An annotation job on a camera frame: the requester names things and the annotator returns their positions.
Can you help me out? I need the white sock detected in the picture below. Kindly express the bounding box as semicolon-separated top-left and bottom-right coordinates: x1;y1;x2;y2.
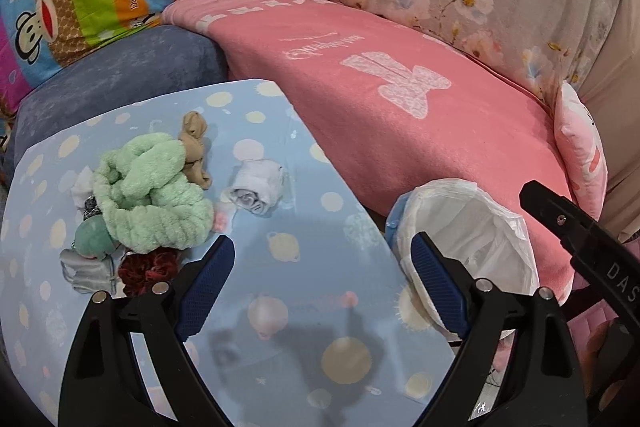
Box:
220;158;287;215

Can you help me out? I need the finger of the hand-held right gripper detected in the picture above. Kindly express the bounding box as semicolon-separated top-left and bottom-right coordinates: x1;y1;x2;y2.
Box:
519;179;640;308

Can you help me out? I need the beige cloth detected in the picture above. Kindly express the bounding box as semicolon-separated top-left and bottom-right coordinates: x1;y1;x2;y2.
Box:
575;0;640;233

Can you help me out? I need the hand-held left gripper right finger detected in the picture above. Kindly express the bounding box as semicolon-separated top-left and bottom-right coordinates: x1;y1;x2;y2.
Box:
411;232;593;427

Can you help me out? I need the green fluffy towel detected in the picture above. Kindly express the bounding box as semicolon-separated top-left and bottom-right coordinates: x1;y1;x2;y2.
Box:
92;132;216;255

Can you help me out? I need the blue-grey sofa cushion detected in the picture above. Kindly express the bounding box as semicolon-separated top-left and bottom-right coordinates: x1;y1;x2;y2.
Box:
0;24;231;188

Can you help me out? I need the dark red scrunchie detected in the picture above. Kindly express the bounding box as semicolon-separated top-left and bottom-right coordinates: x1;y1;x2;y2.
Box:
118;248;182;298

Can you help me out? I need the small white cloth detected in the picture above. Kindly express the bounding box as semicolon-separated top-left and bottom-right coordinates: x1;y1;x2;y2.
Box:
70;167;98;210

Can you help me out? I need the pink blanket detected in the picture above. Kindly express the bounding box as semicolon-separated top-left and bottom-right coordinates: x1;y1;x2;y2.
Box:
160;0;576;308

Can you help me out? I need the blue waste bin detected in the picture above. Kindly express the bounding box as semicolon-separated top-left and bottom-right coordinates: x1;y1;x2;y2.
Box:
385;202;403;255

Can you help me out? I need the pale green ball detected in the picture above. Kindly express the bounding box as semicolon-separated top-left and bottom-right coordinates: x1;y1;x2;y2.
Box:
74;217;118;260

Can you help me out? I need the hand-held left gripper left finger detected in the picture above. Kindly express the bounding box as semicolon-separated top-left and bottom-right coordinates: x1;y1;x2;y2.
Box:
59;234;236;427

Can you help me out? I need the beige knotted stocking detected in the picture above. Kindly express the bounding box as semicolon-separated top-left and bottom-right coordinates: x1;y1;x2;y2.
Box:
178;111;213;192

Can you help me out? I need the white plastic bin liner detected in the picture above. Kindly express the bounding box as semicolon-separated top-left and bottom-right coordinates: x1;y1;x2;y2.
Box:
392;178;541;343

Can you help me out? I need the grey cloth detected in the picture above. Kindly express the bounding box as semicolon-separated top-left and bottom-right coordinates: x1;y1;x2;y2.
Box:
59;247;121;294

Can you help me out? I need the pink cartoon pillow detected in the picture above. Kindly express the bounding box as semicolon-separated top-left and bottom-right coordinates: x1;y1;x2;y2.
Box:
554;81;610;223

